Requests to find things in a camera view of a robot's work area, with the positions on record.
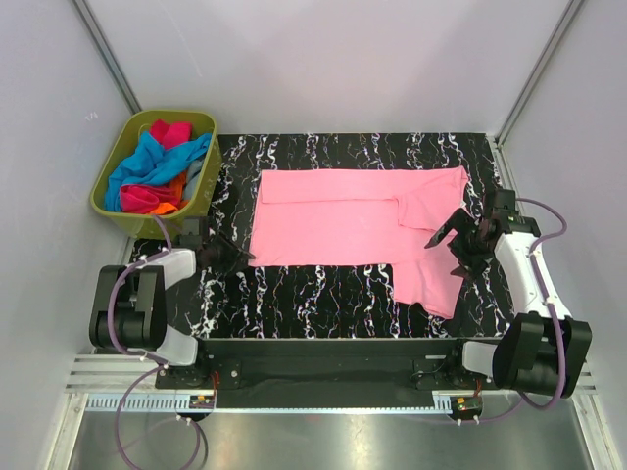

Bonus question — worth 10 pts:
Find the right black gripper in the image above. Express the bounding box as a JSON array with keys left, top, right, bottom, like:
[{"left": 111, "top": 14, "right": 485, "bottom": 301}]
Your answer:
[{"left": 426, "top": 208, "right": 494, "bottom": 281}]

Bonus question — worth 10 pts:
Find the light pink t-shirt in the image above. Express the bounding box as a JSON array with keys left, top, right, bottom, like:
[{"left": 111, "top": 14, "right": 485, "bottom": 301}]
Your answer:
[{"left": 250, "top": 166, "right": 468, "bottom": 319}]

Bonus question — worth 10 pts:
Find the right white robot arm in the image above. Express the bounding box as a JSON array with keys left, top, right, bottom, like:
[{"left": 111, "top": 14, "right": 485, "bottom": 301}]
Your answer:
[{"left": 426, "top": 189, "right": 593, "bottom": 408}]

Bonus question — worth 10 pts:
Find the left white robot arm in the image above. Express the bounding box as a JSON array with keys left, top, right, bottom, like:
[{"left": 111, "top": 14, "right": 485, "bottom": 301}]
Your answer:
[{"left": 88, "top": 215, "right": 255, "bottom": 388}]

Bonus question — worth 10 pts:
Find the orange t-shirt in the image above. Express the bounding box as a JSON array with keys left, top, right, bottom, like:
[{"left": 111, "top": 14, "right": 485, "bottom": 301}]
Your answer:
[{"left": 147, "top": 171, "right": 187, "bottom": 215}]

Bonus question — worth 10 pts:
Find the grey t-shirt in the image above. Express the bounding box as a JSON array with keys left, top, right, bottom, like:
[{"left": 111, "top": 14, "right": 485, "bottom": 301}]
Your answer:
[{"left": 183, "top": 159, "right": 204, "bottom": 200}]

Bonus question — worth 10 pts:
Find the olive green plastic bin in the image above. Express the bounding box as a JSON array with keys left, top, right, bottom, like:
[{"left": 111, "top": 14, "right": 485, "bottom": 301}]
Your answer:
[{"left": 90, "top": 110, "right": 222, "bottom": 239}]

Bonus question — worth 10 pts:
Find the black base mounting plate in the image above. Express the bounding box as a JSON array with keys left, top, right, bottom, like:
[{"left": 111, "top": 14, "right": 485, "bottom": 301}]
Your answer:
[{"left": 95, "top": 334, "right": 559, "bottom": 410}]

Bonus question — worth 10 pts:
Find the magenta t-shirt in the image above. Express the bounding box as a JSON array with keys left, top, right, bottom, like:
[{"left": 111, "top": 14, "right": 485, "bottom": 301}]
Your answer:
[{"left": 120, "top": 119, "right": 192, "bottom": 214}]

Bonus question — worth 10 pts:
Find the blue t-shirt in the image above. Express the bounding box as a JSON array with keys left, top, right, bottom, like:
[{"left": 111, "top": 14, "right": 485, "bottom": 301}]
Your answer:
[{"left": 104, "top": 131, "right": 213, "bottom": 212}]

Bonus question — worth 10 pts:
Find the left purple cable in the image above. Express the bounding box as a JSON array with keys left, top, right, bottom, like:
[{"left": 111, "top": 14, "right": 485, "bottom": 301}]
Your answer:
[{"left": 108, "top": 212, "right": 209, "bottom": 468}]

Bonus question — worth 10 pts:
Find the purple cable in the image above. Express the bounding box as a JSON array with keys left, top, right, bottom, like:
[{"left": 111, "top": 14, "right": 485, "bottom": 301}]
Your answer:
[
  {"left": 477, "top": 197, "right": 570, "bottom": 426},
  {"left": 108, "top": 212, "right": 209, "bottom": 468}
]

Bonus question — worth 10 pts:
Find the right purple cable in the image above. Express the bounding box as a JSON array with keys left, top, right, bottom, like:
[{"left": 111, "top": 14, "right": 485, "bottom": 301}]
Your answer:
[{"left": 477, "top": 197, "right": 570, "bottom": 426}]

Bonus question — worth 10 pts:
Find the aluminium frame rail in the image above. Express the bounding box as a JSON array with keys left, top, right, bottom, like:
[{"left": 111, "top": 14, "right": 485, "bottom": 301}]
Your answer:
[{"left": 65, "top": 354, "right": 599, "bottom": 393}]

